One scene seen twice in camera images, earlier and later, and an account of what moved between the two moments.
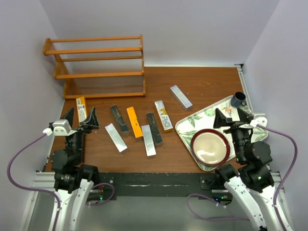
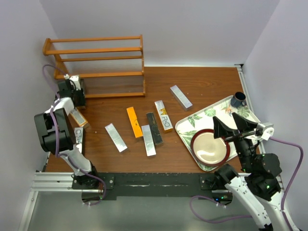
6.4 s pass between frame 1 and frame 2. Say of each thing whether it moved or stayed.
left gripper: moved
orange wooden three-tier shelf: stayed
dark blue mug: stayed
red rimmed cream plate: stayed
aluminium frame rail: stayed
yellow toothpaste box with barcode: moved
